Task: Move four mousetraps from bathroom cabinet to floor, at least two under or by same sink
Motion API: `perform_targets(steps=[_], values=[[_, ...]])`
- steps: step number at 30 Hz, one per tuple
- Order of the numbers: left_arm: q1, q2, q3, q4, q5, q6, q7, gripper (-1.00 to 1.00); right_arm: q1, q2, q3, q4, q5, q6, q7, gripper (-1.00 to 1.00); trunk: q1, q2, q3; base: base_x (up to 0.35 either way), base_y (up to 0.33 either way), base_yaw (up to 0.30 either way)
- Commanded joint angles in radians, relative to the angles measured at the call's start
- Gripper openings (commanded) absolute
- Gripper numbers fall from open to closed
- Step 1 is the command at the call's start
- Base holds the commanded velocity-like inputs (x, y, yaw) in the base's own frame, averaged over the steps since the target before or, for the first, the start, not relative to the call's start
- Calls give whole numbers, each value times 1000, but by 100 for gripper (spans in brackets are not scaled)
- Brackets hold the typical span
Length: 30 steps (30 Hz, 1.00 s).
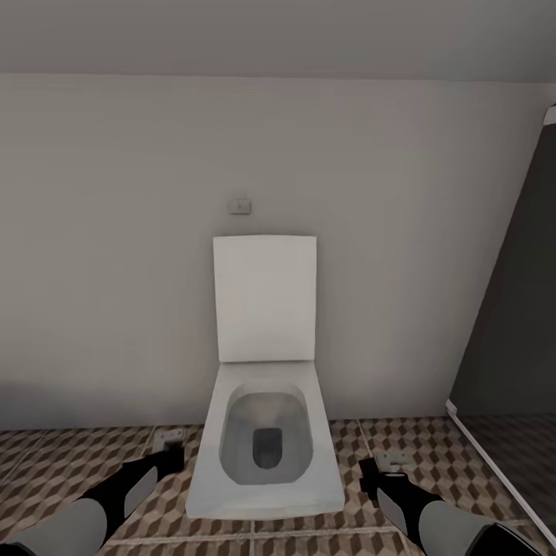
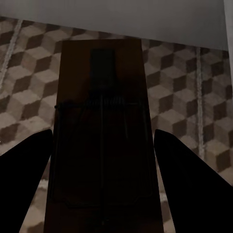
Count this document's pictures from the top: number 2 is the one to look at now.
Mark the mousetrap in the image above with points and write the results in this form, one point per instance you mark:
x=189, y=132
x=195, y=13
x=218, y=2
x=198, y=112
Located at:
x=103, y=176

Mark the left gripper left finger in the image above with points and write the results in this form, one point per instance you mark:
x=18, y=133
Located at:
x=21, y=169

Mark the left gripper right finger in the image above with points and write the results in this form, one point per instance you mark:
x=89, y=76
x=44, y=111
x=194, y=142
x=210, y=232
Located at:
x=199, y=199

